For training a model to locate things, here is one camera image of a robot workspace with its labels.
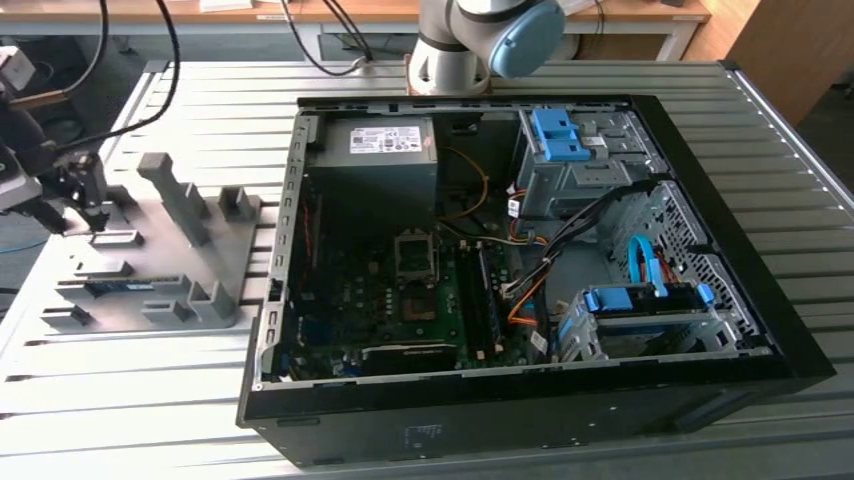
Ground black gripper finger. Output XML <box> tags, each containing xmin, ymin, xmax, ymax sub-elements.
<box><xmin>70</xmin><ymin>154</ymin><xmax>112</xmax><ymax>234</ymax></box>
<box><xmin>30</xmin><ymin>192</ymin><xmax>68</xmax><ymax>237</ymax></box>

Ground CPU socket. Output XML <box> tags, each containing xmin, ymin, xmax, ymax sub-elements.
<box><xmin>398</xmin><ymin>292</ymin><xmax>441</xmax><ymax>322</ymax></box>

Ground RAM stick with blue label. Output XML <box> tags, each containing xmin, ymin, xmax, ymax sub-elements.
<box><xmin>84</xmin><ymin>279</ymin><xmax>156</xmax><ymax>297</ymax></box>

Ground grey parts rack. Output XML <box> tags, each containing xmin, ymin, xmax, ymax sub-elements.
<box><xmin>38</xmin><ymin>152</ymin><xmax>266</xmax><ymax>335</ymax></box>

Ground wooden desk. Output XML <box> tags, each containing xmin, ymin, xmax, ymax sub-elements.
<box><xmin>0</xmin><ymin>0</ymin><xmax>714</xmax><ymax>61</ymax></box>

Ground white papers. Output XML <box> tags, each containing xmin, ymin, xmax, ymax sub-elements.
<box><xmin>198</xmin><ymin>0</ymin><xmax>256</xmax><ymax>14</ymax></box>

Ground grey power supply unit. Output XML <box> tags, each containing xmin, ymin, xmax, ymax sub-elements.
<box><xmin>306</xmin><ymin>117</ymin><xmax>442</xmax><ymax>221</ymax></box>

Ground blue expansion slot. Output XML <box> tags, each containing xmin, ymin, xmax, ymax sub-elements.
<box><xmin>298</xmin><ymin>317</ymin><xmax>339</xmax><ymax>349</ymax></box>

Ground green motherboard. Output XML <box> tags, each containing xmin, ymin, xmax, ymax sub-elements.
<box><xmin>290</xmin><ymin>224</ymin><xmax>529</xmax><ymax>376</ymax></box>

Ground metal socket cover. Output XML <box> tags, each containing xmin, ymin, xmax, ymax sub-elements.
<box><xmin>391</xmin><ymin>227</ymin><xmax>442</xmax><ymax>282</ymax></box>

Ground black graphics card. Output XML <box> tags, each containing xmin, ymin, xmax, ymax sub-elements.
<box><xmin>359</xmin><ymin>341</ymin><xmax>462</xmax><ymax>377</ymax></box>

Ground black RAM slot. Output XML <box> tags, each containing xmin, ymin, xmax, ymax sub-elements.
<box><xmin>483</xmin><ymin>241</ymin><xmax>510</xmax><ymax>352</ymax></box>
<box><xmin>467</xmin><ymin>241</ymin><xmax>494</xmax><ymax>354</ymax></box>
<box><xmin>458</xmin><ymin>241</ymin><xmax>485</xmax><ymax>355</ymax></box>
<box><xmin>475</xmin><ymin>241</ymin><xmax>502</xmax><ymax>353</ymax></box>

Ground blue plastic drive carrier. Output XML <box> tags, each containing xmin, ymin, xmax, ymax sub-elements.
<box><xmin>533</xmin><ymin>108</ymin><xmax>589</xmax><ymax>162</ymax></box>

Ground black open PC case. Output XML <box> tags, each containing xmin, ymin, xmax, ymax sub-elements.
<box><xmin>234</xmin><ymin>92</ymin><xmax>840</xmax><ymax>469</ymax></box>

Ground grey metal drive cage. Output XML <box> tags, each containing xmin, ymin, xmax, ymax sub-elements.
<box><xmin>517</xmin><ymin>107</ymin><xmax>669</xmax><ymax>219</ymax></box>

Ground grey metal disk bay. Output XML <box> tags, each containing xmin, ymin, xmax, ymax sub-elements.
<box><xmin>553</xmin><ymin>284</ymin><xmax>742</xmax><ymax>362</ymax></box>

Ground wooden cabinet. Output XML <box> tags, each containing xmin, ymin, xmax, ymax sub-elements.
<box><xmin>683</xmin><ymin>0</ymin><xmax>854</xmax><ymax>129</ymax></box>

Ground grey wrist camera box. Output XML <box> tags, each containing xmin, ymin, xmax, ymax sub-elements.
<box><xmin>0</xmin><ymin>164</ymin><xmax>43</xmax><ymax>211</ymax></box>

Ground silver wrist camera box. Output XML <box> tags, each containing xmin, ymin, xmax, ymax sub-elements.
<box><xmin>0</xmin><ymin>47</ymin><xmax>36</xmax><ymax>87</ymax></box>

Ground thin black camera cable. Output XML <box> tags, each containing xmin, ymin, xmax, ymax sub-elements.
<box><xmin>63</xmin><ymin>0</ymin><xmax>111</xmax><ymax>96</ymax></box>

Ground thick black camera cable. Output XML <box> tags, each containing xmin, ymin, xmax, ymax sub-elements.
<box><xmin>46</xmin><ymin>0</ymin><xmax>183</xmax><ymax>151</ymax></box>

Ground thin red wire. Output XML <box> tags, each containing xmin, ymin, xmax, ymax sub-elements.
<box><xmin>302</xmin><ymin>204</ymin><xmax>320</xmax><ymax>269</ymax></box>

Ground black arm base cable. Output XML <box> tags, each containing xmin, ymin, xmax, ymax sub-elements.
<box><xmin>278</xmin><ymin>0</ymin><xmax>375</xmax><ymax>77</ymax></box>

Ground thin yellow wire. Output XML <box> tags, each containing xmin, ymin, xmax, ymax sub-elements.
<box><xmin>443</xmin><ymin>147</ymin><xmax>494</xmax><ymax>220</ymax></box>

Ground yellow red wire bundle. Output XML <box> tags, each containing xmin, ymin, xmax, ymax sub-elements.
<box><xmin>506</xmin><ymin>219</ymin><xmax>550</xmax><ymax>249</ymax></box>

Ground orange wire bundle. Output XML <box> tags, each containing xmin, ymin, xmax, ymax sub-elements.
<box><xmin>507</xmin><ymin>294</ymin><xmax>543</xmax><ymax>329</ymax></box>

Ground black wire bundle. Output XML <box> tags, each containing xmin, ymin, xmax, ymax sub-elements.
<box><xmin>506</xmin><ymin>179</ymin><xmax>659</xmax><ymax>299</ymax></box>

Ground blue SATA wire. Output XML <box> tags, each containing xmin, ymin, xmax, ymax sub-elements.
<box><xmin>626</xmin><ymin>233</ymin><xmax>669</xmax><ymax>299</ymax></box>

